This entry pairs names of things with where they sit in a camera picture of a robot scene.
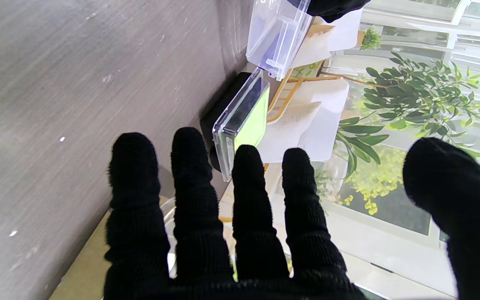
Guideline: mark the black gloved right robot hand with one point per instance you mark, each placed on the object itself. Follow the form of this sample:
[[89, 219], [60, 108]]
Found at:
[[244, 250]]

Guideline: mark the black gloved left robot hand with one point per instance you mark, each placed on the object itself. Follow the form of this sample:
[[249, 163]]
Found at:
[[336, 8]]

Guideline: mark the clear container with blue clips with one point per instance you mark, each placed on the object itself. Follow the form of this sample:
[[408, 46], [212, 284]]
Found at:
[[277, 33]]

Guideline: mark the clear lid with green paper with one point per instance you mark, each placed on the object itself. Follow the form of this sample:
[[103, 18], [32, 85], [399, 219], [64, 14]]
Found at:
[[244, 121]]

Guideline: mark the black plastic ridged tray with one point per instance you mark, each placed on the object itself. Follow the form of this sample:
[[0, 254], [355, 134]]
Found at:
[[219, 112]]

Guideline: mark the tan kraft paper bowl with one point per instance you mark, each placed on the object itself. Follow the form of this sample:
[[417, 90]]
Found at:
[[81, 266]]

